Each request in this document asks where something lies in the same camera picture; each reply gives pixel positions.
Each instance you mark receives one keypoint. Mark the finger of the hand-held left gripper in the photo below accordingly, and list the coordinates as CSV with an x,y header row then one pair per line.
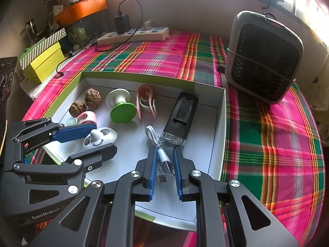
x,y
92,157
74,132

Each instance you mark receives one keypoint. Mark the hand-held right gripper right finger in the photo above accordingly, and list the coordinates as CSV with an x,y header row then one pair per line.
x,y
178,175

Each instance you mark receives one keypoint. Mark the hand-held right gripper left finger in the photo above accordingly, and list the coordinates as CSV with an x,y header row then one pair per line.
x,y
152,175

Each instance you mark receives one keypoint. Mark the pink and mint clip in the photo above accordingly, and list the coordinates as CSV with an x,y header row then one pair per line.
x,y
87,115

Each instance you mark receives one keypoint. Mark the dark brown smooth walnut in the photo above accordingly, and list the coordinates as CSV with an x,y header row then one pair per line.
x,y
77,109

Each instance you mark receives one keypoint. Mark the white smiley face massager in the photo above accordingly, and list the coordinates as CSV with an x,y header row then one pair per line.
x,y
108,135

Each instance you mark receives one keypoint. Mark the white and green cardboard box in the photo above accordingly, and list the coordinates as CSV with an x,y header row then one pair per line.
x,y
200,133

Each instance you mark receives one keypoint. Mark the white and green spool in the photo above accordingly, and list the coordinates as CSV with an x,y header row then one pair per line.
x,y
123,112

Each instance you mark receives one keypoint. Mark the black flashlight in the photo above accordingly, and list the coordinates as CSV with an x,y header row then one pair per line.
x,y
182,113

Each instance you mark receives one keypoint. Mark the pink plastic clip holder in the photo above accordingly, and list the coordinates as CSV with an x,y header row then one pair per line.
x,y
140,100

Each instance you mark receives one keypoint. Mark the light brown bumpy walnut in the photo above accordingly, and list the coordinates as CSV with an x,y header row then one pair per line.
x,y
93,97

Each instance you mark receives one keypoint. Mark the yellow box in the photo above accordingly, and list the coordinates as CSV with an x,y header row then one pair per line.
x,y
43,64

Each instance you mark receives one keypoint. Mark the striped white green box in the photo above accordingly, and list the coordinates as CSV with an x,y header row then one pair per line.
x,y
41,47

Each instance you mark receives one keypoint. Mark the plaid tablecloth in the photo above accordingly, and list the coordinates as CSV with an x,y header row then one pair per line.
x,y
270,146

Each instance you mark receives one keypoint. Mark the green glass jar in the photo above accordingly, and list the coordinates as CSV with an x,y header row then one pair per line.
x,y
77,36

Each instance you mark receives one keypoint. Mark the dark glass container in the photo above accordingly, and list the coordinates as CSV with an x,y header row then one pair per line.
x,y
29,32

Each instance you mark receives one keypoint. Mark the beige power strip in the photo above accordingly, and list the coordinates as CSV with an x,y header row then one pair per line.
x,y
133,36

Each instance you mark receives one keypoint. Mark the black charger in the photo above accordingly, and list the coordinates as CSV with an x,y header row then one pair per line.
x,y
122,24

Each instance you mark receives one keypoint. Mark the white plug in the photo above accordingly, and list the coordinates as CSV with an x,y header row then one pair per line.
x,y
148,25

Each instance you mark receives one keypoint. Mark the grey and black heater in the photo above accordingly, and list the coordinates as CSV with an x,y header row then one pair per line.
x,y
264,56

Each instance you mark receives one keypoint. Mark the black hook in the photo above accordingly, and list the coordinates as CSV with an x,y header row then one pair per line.
x,y
276,0

